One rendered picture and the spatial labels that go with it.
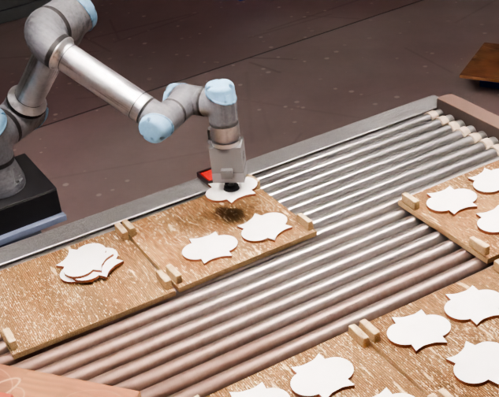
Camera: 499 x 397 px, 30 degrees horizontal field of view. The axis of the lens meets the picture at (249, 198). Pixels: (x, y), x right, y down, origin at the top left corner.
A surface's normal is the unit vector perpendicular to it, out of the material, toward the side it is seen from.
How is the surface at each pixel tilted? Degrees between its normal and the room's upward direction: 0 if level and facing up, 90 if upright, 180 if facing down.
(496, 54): 0
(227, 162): 90
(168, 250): 0
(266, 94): 0
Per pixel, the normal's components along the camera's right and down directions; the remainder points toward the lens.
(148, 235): -0.08, -0.85
